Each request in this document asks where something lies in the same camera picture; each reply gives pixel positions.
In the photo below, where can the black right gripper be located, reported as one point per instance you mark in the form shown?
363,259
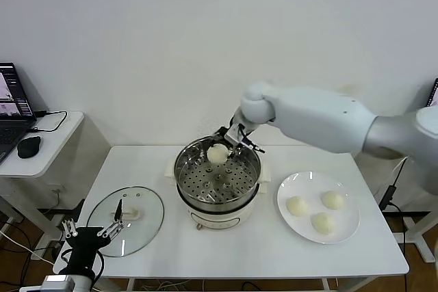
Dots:
249,139

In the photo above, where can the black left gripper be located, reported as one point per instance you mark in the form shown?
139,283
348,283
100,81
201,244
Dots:
87,240

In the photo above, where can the white steamed baozi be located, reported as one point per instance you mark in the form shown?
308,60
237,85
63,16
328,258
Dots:
217,154
323,223
297,206
332,200

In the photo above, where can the round glass pot lid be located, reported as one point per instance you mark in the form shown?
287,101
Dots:
147,210

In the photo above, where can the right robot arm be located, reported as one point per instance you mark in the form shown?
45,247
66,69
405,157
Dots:
325,117

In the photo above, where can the perforated steel steamer basket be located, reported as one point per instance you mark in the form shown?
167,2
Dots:
205,186

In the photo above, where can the white floor power strip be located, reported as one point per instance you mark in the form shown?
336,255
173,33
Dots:
42,252

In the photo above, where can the white rectangular table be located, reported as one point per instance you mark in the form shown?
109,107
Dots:
137,169

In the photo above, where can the large white plate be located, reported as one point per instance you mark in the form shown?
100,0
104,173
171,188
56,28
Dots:
291,187

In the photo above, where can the cream electric cooker base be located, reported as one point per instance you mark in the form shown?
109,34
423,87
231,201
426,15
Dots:
222,218

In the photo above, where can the white side desk with mouse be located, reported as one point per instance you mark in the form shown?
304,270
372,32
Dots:
51,148

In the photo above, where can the black computer mouse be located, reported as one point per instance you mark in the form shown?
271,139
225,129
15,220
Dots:
29,146

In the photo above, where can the black laptop beside mouse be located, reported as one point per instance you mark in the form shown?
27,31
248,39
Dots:
10,131

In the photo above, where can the white side desk with label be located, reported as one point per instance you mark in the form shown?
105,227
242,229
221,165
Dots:
421,237

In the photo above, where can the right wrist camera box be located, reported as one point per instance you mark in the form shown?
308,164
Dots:
234,136

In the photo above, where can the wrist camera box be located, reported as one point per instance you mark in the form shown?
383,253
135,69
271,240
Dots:
234,136
58,281

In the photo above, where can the white wall outlet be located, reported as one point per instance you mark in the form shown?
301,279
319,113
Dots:
57,189

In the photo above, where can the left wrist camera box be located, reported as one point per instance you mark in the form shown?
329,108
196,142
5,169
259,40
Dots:
58,281

